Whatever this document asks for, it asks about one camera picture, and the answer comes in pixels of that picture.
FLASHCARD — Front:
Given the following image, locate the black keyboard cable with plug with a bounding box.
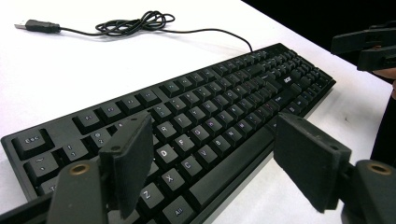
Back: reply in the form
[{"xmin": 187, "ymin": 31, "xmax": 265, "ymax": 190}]
[{"xmin": 13, "ymin": 10, "xmax": 254, "ymax": 53}]

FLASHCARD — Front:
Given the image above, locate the black computer keyboard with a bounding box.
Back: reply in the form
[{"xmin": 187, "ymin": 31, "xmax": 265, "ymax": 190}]
[{"xmin": 0, "ymin": 42, "xmax": 337, "ymax": 224}]

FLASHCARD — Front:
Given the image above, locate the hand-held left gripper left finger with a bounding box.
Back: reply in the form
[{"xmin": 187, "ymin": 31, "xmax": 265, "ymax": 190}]
[{"xmin": 98, "ymin": 111, "xmax": 154, "ymax": 219}]

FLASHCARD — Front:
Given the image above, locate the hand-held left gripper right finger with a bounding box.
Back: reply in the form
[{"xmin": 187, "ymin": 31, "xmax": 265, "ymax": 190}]
[{"xmin": 273, "ymin": 112, "xmax": 353, "ymax": 214}]

